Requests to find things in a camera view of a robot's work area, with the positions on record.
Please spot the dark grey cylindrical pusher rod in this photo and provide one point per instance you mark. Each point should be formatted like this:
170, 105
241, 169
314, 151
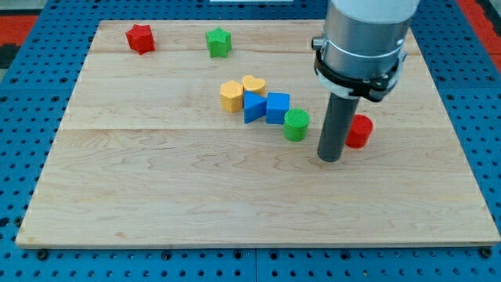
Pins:
336, 126

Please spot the red cylinder block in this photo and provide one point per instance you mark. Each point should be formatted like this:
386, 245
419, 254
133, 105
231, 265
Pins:
359, 132

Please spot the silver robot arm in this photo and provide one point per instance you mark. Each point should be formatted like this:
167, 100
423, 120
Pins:
358, 55

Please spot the green cylinder block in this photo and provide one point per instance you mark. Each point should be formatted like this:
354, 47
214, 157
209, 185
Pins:
295, 124

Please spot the blue cube block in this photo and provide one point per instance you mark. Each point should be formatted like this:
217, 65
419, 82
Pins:
277, 105

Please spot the blue triangle block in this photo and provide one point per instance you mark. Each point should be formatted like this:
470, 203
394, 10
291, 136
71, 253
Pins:
254, 106

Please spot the yellow heart block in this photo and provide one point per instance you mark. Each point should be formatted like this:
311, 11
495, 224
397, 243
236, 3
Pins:
253, 84

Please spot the yellow hexagon block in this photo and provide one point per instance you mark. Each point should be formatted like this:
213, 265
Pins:
231, 94

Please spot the green star block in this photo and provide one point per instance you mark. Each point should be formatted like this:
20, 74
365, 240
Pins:
219, 42

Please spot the light wooden board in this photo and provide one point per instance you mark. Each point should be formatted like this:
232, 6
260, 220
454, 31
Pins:
145, 157

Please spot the red star block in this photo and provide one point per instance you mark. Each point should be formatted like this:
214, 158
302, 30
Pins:
140, 38

